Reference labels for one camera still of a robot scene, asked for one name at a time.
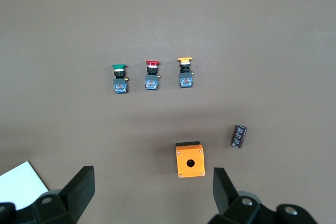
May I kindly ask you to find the red mushroom push button switch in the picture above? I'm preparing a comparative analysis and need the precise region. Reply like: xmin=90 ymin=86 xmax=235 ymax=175
xmin=144 ymin=60 xmax=161 ymax=91

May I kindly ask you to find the yellow mushroom push button switch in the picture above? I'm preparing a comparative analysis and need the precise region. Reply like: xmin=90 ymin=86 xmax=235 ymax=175
xmin=177 ymin=56 xmax=195 ymax=89

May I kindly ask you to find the orange button enclosure box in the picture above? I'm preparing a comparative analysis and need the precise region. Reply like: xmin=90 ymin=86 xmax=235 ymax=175
xmin=175 ymin=141 xmax=206 ymax=179

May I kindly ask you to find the dark brown cylindrical capacitor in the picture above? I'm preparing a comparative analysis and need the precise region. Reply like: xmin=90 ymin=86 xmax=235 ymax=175
xmin=230 ymin=124 xmax=248 ymax=149

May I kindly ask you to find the green mushroom push button switch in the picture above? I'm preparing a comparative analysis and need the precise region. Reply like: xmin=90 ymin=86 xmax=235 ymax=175
xmin=109 ymin=62 xmax=130 ymax=95

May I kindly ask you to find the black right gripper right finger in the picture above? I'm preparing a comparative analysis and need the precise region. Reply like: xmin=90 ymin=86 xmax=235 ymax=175
xmin=208 ymin=167 xmax=318 ymax=224

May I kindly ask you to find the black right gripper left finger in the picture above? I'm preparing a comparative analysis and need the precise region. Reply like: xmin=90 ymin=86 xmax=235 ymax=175
xmin=0 ymin=166 xmax=96 ymax=224

